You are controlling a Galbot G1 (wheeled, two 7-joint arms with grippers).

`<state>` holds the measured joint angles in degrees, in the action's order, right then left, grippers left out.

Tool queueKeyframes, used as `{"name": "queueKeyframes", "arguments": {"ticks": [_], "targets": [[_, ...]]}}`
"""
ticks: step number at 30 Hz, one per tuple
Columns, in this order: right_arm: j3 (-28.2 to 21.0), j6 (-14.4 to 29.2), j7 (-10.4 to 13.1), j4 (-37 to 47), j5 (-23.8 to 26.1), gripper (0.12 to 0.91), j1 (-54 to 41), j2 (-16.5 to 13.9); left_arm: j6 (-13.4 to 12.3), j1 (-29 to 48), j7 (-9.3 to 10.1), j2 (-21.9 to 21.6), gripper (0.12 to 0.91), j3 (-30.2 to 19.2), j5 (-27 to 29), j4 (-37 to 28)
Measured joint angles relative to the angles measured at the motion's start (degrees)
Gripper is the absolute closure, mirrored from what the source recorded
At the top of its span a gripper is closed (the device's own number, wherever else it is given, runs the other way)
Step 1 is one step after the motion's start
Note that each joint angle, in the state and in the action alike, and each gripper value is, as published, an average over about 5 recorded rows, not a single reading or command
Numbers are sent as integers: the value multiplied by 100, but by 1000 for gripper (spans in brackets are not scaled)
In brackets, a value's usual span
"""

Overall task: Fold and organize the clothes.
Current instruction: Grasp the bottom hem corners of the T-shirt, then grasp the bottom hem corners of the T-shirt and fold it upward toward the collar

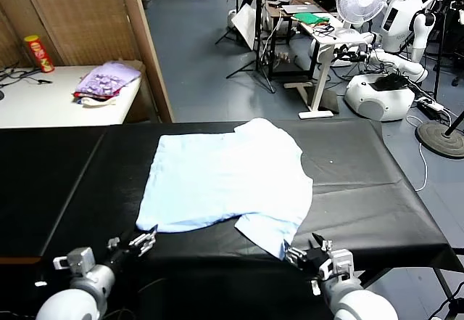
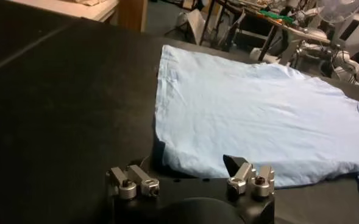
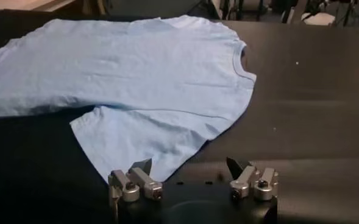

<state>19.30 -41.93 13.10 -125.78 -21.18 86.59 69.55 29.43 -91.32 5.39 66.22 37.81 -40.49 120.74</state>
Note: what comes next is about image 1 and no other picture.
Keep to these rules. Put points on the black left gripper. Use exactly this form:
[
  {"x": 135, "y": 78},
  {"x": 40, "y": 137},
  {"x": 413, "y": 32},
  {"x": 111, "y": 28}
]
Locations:
[{"x": 121, "y": 258}]

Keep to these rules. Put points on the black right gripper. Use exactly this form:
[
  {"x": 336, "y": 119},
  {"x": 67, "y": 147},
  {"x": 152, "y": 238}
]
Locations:
[{"x": 315, "y": 263}]

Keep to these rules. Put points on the light blue t-shirt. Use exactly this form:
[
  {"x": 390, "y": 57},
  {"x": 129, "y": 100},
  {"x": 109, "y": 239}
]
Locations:
[{"x": 224, "y": 175}]

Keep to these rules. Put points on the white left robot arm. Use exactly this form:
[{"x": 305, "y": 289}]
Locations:
[{"x": 79, "y": 294}]

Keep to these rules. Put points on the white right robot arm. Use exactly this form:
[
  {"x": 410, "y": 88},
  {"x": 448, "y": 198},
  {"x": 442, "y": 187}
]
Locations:
[{"x": 359, "y": 303}]

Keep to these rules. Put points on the purple folded clothes stack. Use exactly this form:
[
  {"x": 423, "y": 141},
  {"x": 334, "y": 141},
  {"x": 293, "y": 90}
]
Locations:
[{"x": 105, "y": 80}]

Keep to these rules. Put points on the black table cover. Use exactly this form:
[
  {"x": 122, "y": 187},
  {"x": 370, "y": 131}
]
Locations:
[{"x": 362, "y": 196}]

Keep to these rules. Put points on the black table leg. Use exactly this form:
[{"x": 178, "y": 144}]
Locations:
[{"x": 444, "y": 285}]

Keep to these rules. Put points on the white side table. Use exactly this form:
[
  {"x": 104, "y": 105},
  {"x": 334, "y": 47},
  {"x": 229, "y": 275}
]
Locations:
[{"x": 40, "y": 102}]

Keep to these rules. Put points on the round black stand base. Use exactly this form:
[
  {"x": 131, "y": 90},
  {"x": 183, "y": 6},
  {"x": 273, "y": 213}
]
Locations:
[{"x": 436, "y": 136}]

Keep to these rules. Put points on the white standing desk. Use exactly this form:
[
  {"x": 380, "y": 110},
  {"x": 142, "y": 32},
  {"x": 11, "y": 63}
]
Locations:
[{"x": 322, "y": 62}]

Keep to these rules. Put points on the white power strip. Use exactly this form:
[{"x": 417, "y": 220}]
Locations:
[{"x": 431, "y": 104}]

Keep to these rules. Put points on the red chips can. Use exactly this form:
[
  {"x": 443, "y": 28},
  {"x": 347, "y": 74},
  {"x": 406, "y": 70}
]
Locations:
[{"x": 39, "y": 53}]

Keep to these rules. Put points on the black tripod stand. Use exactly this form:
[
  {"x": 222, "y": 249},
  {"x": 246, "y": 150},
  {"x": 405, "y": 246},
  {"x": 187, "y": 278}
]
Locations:
[{"x": 259, "y": 44}]

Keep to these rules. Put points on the wooden folding screen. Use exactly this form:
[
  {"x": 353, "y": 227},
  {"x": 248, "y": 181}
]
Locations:
[{"x": 90, "y": 19}]

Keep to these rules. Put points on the green cloth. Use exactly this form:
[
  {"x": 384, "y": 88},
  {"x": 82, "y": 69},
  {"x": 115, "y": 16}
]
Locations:
[{"x": 310, "y": 18}]

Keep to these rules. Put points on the white reflector board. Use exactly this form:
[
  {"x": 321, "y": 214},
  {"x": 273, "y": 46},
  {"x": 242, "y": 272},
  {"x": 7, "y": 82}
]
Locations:
[{"x": 244, "y": 22}]

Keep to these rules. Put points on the silver laptop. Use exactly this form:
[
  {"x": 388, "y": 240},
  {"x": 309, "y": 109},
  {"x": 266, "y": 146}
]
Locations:
[{"x": 299, "y": 8}]

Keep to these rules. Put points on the white humanoid robot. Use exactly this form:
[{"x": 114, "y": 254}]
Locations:
[{"x": 398, "y": 19}]

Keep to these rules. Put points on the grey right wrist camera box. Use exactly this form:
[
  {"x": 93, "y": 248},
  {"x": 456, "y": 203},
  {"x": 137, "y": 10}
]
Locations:
[{"x": 342, "y": 262}]

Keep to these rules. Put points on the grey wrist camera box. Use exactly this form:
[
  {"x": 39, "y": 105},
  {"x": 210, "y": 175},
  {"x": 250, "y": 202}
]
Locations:
[
  {"x": 81, "y": 258},
  {"x": 342, "y": 262}
]

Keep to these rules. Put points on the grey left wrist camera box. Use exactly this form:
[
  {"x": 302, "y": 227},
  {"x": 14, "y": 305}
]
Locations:
[{"x": 81, "y": 258}]

